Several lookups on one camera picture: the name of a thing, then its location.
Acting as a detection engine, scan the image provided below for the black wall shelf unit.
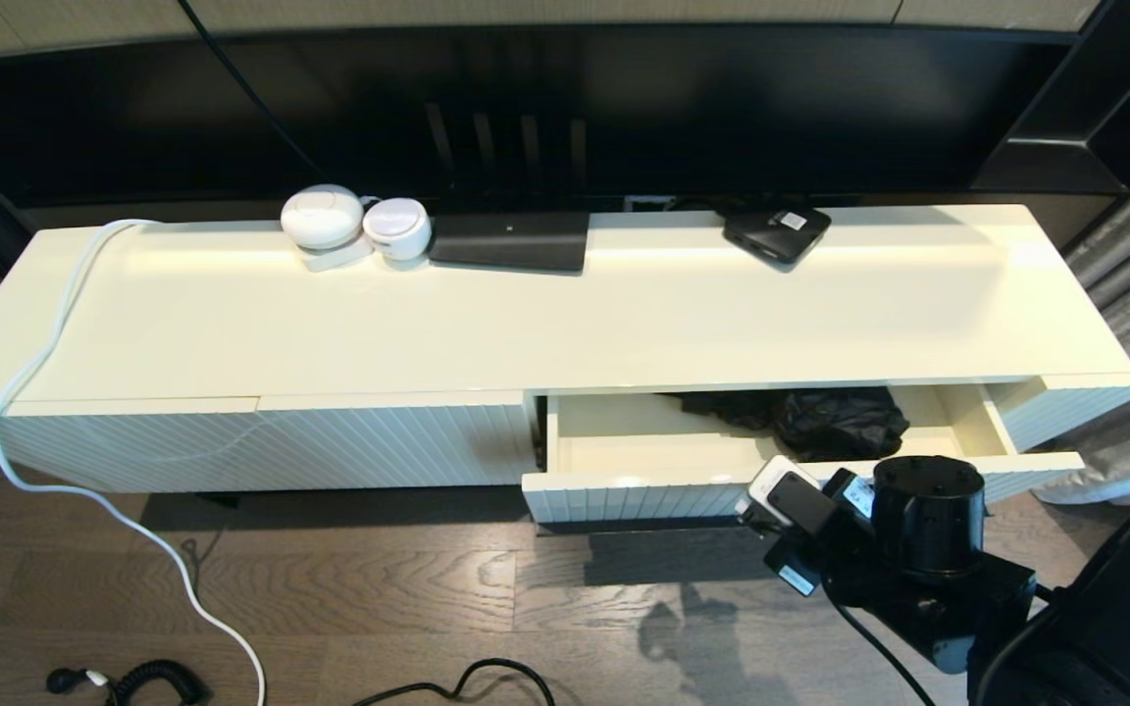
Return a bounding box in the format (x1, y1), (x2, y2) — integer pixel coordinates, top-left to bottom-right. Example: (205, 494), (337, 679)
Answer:
(972, 0), (1130, 194)

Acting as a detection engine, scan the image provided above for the large white round device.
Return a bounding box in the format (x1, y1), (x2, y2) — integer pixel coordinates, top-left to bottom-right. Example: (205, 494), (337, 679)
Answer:
(280, 184), (366, 250)

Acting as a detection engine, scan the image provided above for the black set-top box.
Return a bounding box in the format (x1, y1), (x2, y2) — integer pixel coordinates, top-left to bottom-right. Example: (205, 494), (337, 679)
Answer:
(722, 203), (833, 266)

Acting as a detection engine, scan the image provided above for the black television screen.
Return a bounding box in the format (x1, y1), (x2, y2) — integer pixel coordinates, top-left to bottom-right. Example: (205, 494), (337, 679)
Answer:
(0, 25), (1081, 207)

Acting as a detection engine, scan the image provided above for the white fluted drawer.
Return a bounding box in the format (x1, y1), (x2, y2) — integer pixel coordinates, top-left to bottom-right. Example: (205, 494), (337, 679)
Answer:
(523, 384), (1084, 526)

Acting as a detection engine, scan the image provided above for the black umbrella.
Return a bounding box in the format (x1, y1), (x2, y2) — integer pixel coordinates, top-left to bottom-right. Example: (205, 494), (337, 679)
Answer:
(663, 387), (911, 462)

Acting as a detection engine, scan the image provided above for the small white round device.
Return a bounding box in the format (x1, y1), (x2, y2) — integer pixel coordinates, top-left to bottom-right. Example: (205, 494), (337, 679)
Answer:
(363, 197), (433, 262)

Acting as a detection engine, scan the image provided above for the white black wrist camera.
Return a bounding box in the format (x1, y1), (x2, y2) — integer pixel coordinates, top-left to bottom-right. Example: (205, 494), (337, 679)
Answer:
(737, 455), (839, 537)

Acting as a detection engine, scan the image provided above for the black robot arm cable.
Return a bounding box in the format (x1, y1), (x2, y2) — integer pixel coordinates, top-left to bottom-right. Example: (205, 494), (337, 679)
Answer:
(825, 583), (939, 706)

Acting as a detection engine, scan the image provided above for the white tv cabinet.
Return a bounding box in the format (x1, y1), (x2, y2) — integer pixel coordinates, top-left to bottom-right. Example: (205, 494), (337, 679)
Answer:
(0, 203), (1130, 494)

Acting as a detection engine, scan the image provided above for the black coiled cable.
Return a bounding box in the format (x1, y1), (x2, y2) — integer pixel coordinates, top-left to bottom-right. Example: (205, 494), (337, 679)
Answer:
(47, 659), (213, 706)

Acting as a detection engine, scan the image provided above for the black floor power cable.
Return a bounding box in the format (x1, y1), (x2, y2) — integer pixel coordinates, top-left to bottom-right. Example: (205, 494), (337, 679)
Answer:
(349, 658), (556, 706)

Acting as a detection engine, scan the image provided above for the black router with antennas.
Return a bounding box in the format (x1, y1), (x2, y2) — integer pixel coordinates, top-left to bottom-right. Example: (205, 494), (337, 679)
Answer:
(427, 98), (591, 274)

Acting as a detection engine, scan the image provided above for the black television cable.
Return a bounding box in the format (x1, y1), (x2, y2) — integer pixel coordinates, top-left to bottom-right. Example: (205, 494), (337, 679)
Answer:
(178, 0), (331, 182)

